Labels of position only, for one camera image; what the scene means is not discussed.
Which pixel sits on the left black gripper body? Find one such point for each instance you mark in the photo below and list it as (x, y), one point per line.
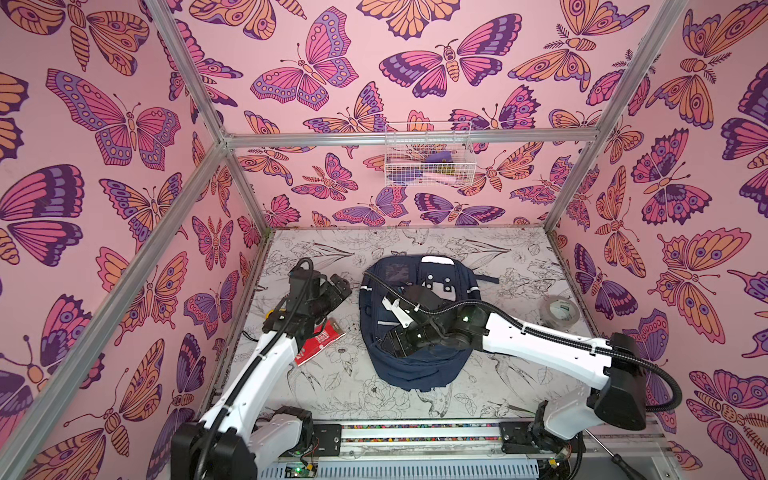
(327, 293)

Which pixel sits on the navy blue student backpack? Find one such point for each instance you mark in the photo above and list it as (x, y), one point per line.
(430, 368)

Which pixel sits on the red thin booklet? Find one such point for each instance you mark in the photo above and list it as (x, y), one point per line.
(322, 337)

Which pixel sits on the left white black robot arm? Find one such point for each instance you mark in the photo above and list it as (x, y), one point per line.
(226, 442)

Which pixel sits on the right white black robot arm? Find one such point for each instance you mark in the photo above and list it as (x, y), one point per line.
(617, 386)

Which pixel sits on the clear tape roll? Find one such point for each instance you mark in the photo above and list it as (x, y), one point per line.
(559, 313)

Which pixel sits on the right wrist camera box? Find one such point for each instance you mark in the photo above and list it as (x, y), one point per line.
(401, 314)

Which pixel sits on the white wire wall basket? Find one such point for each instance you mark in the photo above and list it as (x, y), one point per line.
(429, 157)

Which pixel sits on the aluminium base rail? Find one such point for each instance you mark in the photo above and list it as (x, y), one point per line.
(452, 449)

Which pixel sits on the black handled screwdriver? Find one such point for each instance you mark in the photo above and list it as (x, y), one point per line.
(629, 472)

